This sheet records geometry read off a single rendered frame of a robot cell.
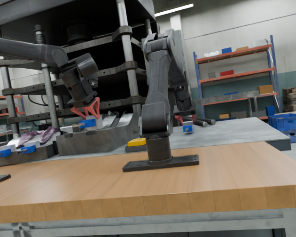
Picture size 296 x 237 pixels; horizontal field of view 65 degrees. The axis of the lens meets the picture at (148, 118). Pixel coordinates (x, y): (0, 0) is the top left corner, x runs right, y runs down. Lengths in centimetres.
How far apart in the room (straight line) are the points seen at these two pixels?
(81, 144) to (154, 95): 49
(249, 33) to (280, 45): 91
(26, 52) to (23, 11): 142
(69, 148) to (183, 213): 72
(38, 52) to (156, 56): 39
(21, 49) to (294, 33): 755
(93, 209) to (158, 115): 27
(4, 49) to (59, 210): 56
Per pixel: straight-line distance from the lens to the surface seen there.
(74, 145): 105
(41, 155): 111
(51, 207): 54
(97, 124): 90
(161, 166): 60
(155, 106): 62
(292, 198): 46
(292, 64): 783
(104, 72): 189
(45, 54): 86
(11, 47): 89
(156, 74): 69
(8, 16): 239
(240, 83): 757
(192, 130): 109
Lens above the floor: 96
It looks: 3 degrees down
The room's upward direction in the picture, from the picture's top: 9 degrees counter-clockwise
